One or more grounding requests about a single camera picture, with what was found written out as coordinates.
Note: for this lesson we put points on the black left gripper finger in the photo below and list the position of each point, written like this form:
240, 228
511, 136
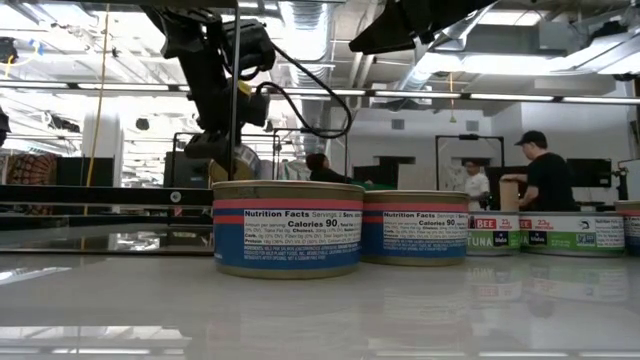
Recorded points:
207, 146

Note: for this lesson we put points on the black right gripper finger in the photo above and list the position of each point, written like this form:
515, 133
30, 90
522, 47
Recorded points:
400, 25

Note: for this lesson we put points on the Bumble Bee tuna can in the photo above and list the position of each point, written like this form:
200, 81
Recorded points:
492, 235
570, 235
250, 160

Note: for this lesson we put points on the Wild Planet salmon can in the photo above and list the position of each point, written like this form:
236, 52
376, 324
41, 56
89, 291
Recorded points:
415, 235
287, 235
631, 230

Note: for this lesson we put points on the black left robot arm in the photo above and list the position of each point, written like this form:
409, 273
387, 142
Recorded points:
190, 35

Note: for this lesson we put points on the long ceiling light strip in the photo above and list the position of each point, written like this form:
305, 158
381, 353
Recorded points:
425, 94

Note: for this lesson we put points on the pale draped cloth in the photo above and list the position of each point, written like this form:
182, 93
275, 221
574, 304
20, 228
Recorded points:
290, 170

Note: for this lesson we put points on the white pillar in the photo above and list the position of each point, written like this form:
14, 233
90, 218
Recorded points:
112, 140

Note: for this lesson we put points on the person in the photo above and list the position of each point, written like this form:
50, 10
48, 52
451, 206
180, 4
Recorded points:
477, 187
320, 170
550, 180

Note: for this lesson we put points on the black partition panel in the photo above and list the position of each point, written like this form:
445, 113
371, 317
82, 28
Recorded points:
70, 172

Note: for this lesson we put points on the black cabinet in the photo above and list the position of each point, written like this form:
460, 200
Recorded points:
390, 172

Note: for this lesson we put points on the white patterned cloth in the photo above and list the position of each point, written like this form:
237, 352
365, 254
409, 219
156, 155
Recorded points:
455, 177

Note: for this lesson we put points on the patterned tapestry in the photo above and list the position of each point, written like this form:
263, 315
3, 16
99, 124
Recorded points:
30, 170

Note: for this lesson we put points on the tan cardboard box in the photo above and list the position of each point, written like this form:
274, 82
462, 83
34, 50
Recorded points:
510, 195

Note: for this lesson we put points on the black tripod stand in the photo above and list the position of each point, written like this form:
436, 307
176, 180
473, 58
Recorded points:
622, 185

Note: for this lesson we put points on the black metal shelf frame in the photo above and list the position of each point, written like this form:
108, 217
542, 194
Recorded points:
233, 120

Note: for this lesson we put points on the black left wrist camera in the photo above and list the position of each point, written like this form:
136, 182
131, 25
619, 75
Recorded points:
252, 45

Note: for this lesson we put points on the spiral ceiling air duct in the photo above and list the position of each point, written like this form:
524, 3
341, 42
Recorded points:
307, 30

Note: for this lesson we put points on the black tube frame stand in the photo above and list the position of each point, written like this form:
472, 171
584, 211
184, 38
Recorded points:
470, 136
310, 130

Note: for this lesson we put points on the black table edge rail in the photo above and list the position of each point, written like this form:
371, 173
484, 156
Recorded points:
100, 221

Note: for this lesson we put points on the black wall monitor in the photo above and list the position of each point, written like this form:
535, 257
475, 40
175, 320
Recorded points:
590, 172

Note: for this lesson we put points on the black ceiling camera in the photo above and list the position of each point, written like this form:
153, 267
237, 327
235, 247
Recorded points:
7, 50

